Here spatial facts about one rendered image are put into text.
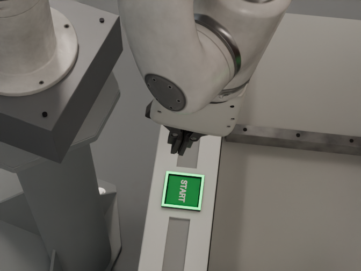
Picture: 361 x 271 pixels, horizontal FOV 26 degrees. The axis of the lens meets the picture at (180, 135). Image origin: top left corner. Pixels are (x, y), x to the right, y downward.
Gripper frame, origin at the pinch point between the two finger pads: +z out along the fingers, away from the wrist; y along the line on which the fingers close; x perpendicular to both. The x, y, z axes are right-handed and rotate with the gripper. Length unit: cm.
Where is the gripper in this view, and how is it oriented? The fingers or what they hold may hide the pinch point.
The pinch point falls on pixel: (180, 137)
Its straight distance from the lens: 98.7
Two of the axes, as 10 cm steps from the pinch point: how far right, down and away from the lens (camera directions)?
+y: -9.7, -2.1, -1.2
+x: -1.2, 8.6, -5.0
